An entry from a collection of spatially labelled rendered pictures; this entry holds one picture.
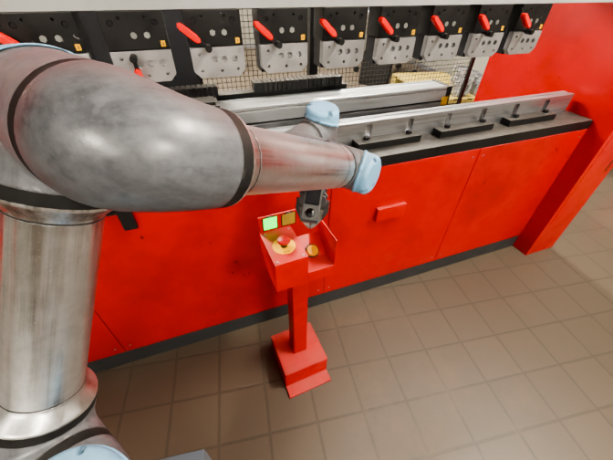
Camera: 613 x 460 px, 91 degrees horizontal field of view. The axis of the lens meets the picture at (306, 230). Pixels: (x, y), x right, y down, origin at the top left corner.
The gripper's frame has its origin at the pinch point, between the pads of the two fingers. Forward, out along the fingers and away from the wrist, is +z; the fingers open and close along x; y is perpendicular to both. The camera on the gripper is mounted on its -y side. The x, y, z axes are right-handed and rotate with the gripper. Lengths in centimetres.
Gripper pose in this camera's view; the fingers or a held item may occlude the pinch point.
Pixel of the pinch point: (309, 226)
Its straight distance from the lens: 87.9
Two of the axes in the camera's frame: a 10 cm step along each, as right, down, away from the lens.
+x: -9.9, -1.1, 0.1
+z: -0.7, 6.7, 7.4
